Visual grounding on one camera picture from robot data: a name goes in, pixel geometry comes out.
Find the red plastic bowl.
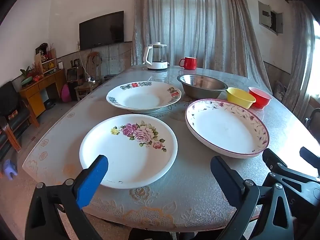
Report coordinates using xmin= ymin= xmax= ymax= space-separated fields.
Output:
xmin=248 ymin=86 xmax=272 ymax=109

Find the orange wooden desk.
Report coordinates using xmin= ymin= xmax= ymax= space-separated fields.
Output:
xmin=19 ymin=69 xmax=67 ymax=128

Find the green potted plant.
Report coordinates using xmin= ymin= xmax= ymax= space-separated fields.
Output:
xmin=19 ymin=66 xmax=34 ymax=87

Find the white plate with red characters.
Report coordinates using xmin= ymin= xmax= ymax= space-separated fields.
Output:
xmin=106 ymin=81 xmax=182 ymax=113

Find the red mug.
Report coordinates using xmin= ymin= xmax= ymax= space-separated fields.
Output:
xmin=178 ymin=57 xmax=197 ymax=70

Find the pink bag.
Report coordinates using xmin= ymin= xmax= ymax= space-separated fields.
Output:
xmin=61 ymin=84 xmax=72 ymax=103

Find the black flat television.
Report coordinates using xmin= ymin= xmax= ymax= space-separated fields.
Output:
xmin=79 ymin=11 xmax=124 ymax=51

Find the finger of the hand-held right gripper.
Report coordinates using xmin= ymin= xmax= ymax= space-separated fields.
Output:
xmin=262 ymin=148 xmax=320 ymax=184
xmin=299 ymin=146 xmax=320 ymax=175

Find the white plate with rose print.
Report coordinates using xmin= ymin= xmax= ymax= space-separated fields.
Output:
xmin=79 ymin=114 xmax=178 ymax=189

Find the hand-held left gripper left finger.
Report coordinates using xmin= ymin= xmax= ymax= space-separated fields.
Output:
xmin=24 ymin=154 xmax=109 ymax=240

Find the wooden chair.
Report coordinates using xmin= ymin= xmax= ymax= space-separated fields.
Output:
xmin=74 ymin=52 xmax=102 ymax=102

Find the grey sheer window curtain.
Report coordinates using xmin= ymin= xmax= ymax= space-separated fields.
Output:
xmin=131 ymin=0 xmax=273 ymax=93

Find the grey wall electrical panel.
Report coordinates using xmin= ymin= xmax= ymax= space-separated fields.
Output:
xmin=258 ymin=1 xmax=284 ymax=35

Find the purple plastic stool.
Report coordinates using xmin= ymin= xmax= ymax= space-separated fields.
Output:
xmin=2 ymin=159 xmax=18 ymax=180

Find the yellow plastic bowl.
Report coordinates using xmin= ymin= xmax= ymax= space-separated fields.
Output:
xmin=226 ymin=87 xmax=256 ymax=109

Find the black cushioned wooden armchair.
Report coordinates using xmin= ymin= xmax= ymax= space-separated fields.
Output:
xmin=0 ymin=81 xmax=40 ymax=153

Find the pink-rimmed floral plate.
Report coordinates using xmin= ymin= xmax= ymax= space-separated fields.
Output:
xmin=185 ymin=99 xmax=270 ymax=159

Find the small wooden shelf unit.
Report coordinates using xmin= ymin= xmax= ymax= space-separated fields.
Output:
xmin=34 ymin=42 xmax=57 ymax=77

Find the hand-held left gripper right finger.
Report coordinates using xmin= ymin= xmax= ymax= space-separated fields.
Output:
xmin=210 ymin=156 xmax=294 ymax=240

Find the dark floor speaker cabinet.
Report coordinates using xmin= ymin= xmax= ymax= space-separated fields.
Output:
xmin=66 ymin=66 xmax=84 ymax=100

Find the white electric glass kettle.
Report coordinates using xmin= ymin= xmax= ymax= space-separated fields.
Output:
xmin=142 ymin=42 xmax=170 ymax=70

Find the stainless steel bowl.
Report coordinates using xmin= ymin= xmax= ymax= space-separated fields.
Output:
xmin=177 ymin=74 xmax=228 ymax=100

